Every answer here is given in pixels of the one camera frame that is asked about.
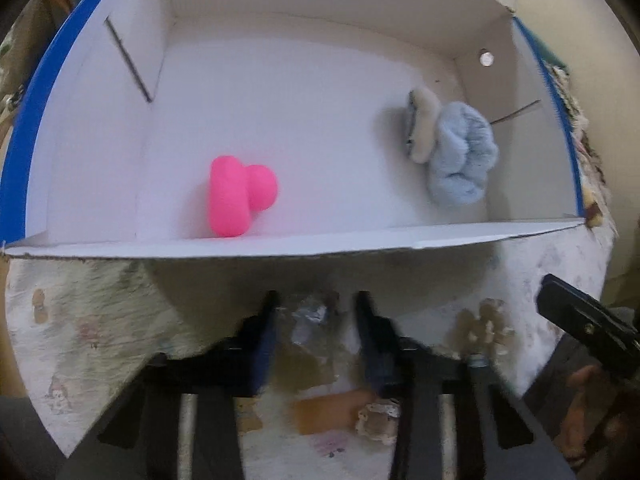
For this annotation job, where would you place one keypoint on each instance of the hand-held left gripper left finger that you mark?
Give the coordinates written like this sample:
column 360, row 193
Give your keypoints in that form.
column 261, row 355

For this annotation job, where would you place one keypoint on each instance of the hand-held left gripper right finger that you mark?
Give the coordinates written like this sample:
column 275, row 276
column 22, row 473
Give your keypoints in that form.
column 374, row 355

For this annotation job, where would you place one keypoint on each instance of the clear plastic packet orange label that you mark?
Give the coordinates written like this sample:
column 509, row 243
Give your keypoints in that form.
column 307, row 322

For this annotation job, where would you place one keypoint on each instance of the white cardboard box blue tape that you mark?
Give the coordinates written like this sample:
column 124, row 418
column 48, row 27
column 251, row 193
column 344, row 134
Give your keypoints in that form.
column 310, row 110

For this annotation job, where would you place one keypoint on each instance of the person's right hand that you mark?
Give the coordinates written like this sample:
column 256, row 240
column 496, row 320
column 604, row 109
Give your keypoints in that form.
column 582, row 405

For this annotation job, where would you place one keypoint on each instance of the pink plush toy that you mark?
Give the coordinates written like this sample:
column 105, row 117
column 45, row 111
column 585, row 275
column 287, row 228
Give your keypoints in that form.
column 227, row 200

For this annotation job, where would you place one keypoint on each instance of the printed white bed sheet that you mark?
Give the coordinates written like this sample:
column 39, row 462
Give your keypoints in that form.
column 100, row 310

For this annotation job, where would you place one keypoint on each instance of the light blue fluffy scrunchie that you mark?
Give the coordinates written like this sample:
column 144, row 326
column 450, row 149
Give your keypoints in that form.
column 460, row 155

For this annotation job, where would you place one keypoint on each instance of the cream fluffy scrunchie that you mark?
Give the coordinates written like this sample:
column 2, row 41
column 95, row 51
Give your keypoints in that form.
column 425, row 130

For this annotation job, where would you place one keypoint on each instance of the crumpled printed duvet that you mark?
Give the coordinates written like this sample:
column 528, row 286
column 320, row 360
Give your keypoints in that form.
column 30, row 60

